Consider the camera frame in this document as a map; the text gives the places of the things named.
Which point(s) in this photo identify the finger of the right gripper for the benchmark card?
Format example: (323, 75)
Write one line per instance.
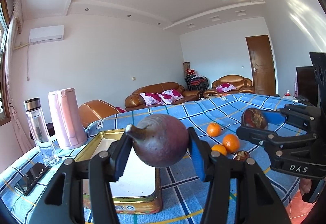
(301, 146)
(306, 118)

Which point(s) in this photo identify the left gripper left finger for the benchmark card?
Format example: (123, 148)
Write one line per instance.
(62, 200)

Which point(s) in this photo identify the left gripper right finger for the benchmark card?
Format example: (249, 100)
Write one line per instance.
(256, 200)

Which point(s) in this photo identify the dark mangosteen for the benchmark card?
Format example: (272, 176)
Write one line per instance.
(253, 117)
(241, 156)

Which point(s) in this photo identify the large orange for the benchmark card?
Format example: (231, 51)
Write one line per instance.
(231, 143)

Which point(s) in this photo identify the small mandarin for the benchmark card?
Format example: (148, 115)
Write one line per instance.
(213, 129)
(220, 148)

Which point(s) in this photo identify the purple red radish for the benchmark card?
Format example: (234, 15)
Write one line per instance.
(159, 140)

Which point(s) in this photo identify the person right hand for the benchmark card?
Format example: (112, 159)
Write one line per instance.
(305, 186)

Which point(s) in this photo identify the black television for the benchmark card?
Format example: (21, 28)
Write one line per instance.
(307, 87)

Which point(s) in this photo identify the black smartphone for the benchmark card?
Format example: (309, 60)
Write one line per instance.
(26, 184)

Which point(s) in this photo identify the blue plaid tablecloth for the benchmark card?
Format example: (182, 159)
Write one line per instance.
(183, 192)

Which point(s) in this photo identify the clear glass water bottle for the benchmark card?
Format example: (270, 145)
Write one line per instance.
(38, 128)

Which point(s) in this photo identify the brown leather armchair right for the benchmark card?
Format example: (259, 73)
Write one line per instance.
(244, 85)

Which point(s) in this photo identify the brown leather armchair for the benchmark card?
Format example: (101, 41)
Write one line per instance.
(95, 110)
(244, 85)

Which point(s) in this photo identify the pink electric kettle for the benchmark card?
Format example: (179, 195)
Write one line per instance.
(66, 120)

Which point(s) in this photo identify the pink floral armchair pillow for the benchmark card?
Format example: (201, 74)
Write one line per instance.
(225, 87)

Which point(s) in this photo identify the gold metal tin tray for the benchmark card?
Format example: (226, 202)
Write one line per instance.
(138, 191)

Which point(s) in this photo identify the brown wooden door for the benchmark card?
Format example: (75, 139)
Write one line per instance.
(263, 70)

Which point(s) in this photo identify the brown leather armchair near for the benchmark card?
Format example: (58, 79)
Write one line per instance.
(95, 110)

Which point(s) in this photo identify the stacked dark chairs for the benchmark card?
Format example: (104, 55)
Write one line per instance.
(197, 83)

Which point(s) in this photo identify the pink floral pillow right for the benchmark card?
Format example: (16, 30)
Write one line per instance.
(171, 96)

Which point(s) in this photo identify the tall decorated vase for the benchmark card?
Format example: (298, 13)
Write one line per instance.
(186, 68)

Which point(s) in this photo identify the brown leather long sofa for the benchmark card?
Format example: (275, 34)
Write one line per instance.
(135, 101)

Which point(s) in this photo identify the pink floral pillow left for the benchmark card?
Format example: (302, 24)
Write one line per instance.
(152, 99)

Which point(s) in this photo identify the pink curtain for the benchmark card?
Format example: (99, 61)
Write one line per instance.
(18, 14)

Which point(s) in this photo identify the window with frame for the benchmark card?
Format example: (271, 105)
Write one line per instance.
(5, 115)

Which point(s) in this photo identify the white wall air conditioner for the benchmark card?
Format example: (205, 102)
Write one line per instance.
(46, 34)

